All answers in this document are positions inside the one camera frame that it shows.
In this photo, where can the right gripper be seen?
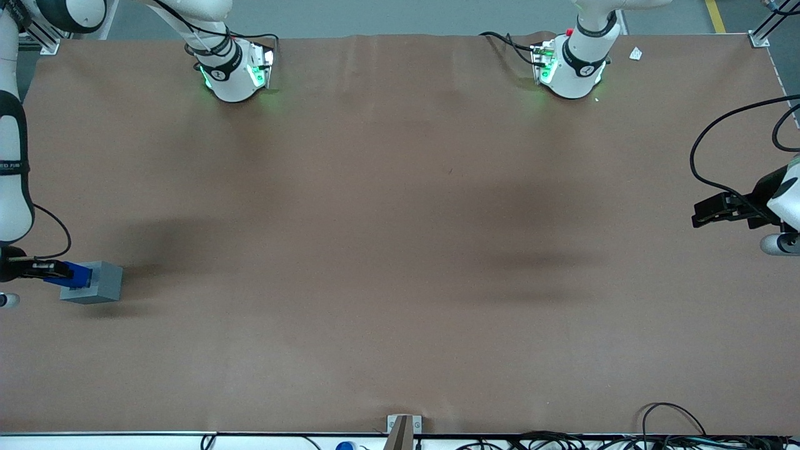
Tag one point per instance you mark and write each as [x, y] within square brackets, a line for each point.
[14, 265]

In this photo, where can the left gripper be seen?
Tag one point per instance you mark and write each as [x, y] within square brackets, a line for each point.
[758, 199]

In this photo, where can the blue plastic block part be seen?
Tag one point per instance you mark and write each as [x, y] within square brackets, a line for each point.
[81, 276]

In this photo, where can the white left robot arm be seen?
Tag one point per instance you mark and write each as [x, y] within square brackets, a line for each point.
[575, 69]

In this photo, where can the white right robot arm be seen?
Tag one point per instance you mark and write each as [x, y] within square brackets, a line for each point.
[228, 69]

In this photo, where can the gray square hollow base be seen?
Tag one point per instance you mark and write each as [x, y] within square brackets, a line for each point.
[107, 284]

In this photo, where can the white paper scrap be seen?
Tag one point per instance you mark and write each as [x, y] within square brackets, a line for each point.
[635, 54]

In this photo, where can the paper table cover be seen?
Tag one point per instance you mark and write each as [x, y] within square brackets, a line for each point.
[400, 250]

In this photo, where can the blue round cap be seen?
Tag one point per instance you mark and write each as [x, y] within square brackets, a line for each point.
[345, 446]

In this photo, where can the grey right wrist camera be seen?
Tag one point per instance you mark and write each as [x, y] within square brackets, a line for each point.
[7, 300]

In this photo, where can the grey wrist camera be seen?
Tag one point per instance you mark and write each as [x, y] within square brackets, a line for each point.
[7, 300]
[778, 244]

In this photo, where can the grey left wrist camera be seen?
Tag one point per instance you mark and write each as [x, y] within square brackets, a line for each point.
[778, 244]

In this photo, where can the aluminium frame profile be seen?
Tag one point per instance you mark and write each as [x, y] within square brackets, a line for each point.
[759, 40]
[50, 45]

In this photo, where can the metal bracket with post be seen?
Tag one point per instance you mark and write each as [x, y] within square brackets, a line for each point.
[403, 431]

